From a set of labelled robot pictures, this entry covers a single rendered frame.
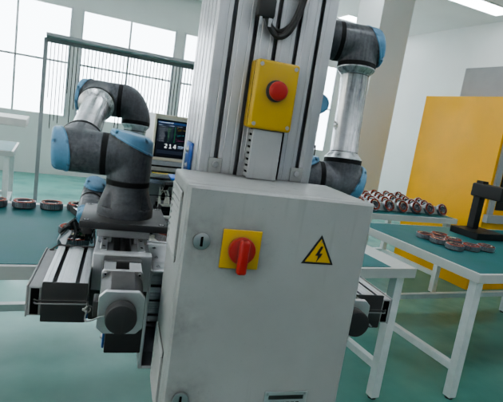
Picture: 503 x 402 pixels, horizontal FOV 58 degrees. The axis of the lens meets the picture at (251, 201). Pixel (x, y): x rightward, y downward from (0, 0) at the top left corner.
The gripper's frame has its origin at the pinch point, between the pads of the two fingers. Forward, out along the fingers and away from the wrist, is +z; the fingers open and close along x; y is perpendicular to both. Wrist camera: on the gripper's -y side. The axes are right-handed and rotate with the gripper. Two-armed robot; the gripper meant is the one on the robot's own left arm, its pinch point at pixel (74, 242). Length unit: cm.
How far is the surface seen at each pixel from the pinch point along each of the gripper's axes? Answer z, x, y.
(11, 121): -13, -18, -62
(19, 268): -8.9, -23.8, 18.7
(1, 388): 79, -19, 16
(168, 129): -40, 38, -29
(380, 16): -75, 390, -271
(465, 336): -6, 188, 84
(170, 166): -28, 40, -19
